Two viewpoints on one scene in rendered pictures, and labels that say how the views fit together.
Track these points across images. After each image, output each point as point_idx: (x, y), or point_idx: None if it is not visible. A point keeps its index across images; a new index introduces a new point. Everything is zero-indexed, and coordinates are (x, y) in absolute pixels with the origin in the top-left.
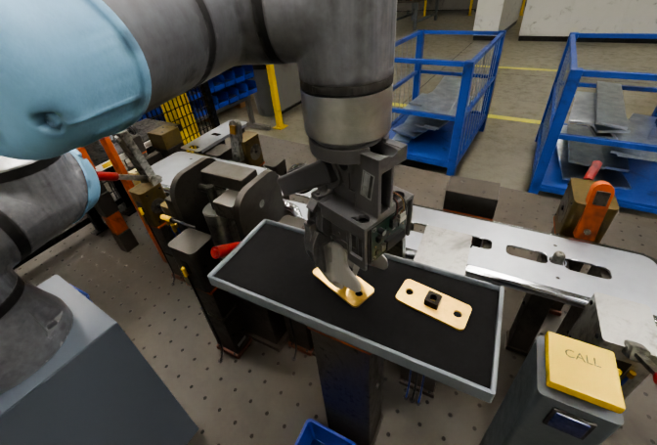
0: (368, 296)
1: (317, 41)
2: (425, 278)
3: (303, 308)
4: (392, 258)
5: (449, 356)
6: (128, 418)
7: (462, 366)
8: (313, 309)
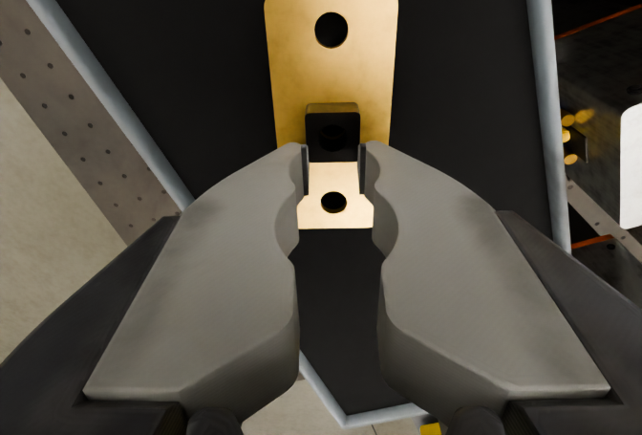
0: (343, 228)
1: None
2: None
3: (153, 101)
4: (548, 170)
5: (354, 372)
6: None
7: (354, 388)
8: (181, 128)
